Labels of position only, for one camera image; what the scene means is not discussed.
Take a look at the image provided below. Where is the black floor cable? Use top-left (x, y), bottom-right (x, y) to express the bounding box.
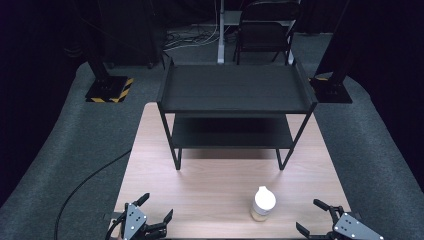
top-left (53, 148), bottom-right (133, 240)

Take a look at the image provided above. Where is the bundle of floor cables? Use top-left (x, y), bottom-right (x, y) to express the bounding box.
top-left (162, 24), bottom-right (222, 53)

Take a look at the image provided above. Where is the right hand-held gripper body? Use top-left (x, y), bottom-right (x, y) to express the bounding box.
top-left (324, 205), bottom-right (385, 240)

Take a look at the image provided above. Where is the black folding chair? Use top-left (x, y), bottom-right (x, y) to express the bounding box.
top-left (232, 0), bottom-right (303, 66)

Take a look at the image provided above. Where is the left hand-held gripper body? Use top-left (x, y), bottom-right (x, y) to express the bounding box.
top-left (119, 202), bottom-right (168, 240)

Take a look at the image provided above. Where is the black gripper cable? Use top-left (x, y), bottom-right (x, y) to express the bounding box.
top-left (105, 211), bottom-right (128, 240)

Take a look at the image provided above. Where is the white capped bottle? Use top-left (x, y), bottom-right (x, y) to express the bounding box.
top-left (250, 185), bottom-right (277, 223)

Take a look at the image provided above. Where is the black two-tier metal shelf rack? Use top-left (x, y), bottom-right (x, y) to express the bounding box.
top-left (156, 56), bottom-right (319, 171)

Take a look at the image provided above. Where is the black stand with striped base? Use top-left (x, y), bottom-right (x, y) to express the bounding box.
top-left (81, 0), bottom-right (135, 104)
top-left (308, 0), bottom-right (354, 105)

